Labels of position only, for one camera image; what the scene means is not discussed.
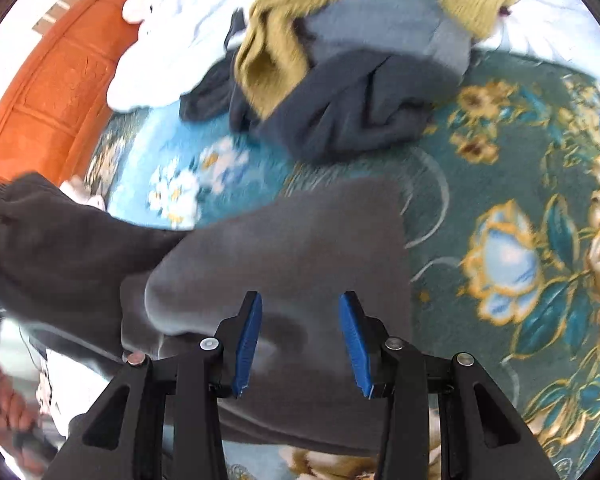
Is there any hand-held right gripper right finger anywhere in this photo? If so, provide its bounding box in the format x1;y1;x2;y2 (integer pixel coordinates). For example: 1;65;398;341
338;291;561;480

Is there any dark grey sweatshirt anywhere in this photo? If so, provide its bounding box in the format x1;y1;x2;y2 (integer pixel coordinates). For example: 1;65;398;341
0;172;414;458

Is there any white quilt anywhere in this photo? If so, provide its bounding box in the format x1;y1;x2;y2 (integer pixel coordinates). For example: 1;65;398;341
472;0;600;68

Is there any dark navy garment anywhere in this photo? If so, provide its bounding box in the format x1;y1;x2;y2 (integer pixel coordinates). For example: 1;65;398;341
229;50;464;164

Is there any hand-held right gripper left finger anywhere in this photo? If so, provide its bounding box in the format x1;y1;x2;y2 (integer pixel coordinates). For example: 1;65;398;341
42;291;264;480

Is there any teal floral blanket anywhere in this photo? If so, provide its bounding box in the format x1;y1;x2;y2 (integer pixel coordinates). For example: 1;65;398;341
82;50;600;480

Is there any white garment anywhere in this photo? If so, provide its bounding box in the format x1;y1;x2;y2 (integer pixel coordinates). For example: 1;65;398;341
106;0;311;112

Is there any black garment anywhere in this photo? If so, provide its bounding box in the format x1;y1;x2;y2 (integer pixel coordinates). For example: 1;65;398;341
179;7;252;123

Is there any person's left hand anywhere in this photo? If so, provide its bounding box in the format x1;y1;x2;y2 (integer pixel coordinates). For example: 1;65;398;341
0;362;43;463

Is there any grey-blue garment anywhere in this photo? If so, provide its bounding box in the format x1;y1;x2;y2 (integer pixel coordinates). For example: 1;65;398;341
300;0;474;77

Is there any orange wooden headboard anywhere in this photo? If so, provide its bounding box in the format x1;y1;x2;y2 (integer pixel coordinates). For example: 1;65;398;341
0;0;157;211

